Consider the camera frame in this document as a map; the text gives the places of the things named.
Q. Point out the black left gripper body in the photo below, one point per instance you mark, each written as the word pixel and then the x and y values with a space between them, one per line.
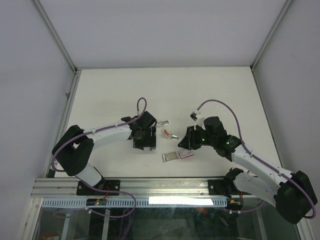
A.
pixel 146 133

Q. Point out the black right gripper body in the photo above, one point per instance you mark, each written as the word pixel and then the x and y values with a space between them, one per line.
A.
pixel 200 138

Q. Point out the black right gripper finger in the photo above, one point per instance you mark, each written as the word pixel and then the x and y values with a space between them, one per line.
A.
pixel 188 140
pixel 187 146

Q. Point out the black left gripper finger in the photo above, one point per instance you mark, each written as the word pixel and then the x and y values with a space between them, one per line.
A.
pixel 144 145
pixel 153 137

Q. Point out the red white staple box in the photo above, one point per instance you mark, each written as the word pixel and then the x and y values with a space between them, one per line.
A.
pixel 185 153

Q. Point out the white stapler magazine part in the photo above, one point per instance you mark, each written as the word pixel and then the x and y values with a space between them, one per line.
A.
pixel 163 123

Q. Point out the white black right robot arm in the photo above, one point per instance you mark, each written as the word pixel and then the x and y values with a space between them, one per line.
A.
pixel 290 193

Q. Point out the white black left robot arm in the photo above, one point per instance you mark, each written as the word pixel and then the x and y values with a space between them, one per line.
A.
pixel 74 149

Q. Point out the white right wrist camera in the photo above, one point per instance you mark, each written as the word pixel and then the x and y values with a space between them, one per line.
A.
pixel 198 119

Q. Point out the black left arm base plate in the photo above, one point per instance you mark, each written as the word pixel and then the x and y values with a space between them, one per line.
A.
pixel 107 187

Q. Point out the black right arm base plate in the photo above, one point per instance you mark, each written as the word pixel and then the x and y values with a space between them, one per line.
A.
pixel 217 187

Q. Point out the aluminium mounting rail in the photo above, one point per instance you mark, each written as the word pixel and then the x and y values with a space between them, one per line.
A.
pixel 139 187

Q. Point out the white slotted cable duct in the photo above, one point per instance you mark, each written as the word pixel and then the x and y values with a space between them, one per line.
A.
pixel 141 202

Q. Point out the right aluminium frame post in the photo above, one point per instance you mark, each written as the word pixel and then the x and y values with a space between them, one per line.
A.
pixel 271 33

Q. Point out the aluminium frame post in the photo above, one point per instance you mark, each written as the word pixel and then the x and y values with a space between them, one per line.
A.
pixel 38 6
pixel 271 33

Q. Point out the left aluminium frame post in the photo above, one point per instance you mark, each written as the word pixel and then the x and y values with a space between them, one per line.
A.
pixel 38 6

